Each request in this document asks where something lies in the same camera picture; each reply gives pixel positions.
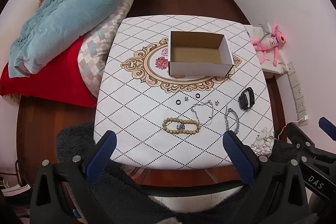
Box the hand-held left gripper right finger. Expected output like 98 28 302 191
223 130 309 224

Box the thick silver chain bracelet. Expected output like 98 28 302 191
224 102 240 135

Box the checkered beige blanket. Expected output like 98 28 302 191
77 0 153 97

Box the tan beaded bracelet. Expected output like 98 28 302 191
162 117 201 136

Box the white wall socket strip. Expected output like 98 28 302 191
286 62 309 125

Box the white cardboard box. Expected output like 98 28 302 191
168 30 235 78

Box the black smart watch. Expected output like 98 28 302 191
238 87 255 111

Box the thin silver chain bracelet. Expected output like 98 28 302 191
191 100 214 127

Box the pink plush toy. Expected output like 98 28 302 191
251 24 286 66

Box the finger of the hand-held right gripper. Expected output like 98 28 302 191
286 122 320 159
318 117 336 141

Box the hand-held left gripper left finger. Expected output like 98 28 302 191
30 130 118 224

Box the red blanket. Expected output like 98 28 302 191
0 35 98 108

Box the light blue quilt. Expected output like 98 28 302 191
8 0 160 79

